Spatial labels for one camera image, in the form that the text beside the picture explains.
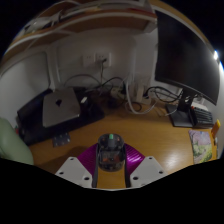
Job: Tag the wooden wall shelf unit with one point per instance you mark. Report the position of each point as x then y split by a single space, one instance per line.
86 16

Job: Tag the pale green jug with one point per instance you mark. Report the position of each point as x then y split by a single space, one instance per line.
13 143

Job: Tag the white wall socket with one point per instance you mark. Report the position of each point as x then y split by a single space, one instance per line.
104 59
89 60

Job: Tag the silver blister pack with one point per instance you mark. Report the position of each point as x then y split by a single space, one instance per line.
61 140

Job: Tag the silver mini computer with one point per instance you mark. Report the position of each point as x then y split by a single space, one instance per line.
61 106

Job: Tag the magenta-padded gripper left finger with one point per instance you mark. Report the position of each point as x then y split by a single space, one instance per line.
75 168

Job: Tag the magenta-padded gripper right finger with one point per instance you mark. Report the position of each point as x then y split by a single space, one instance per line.
146 168

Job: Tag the cherry blossom print mouse pad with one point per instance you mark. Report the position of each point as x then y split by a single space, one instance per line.
201 146

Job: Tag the black computer monitor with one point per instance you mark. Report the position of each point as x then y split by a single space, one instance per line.
186 53

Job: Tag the white power strip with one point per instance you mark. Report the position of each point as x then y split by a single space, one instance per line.
140 94

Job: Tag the black flat box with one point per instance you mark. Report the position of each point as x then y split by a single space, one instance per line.
30 126

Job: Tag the transparent computer mouse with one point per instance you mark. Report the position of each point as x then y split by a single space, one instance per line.
111 153

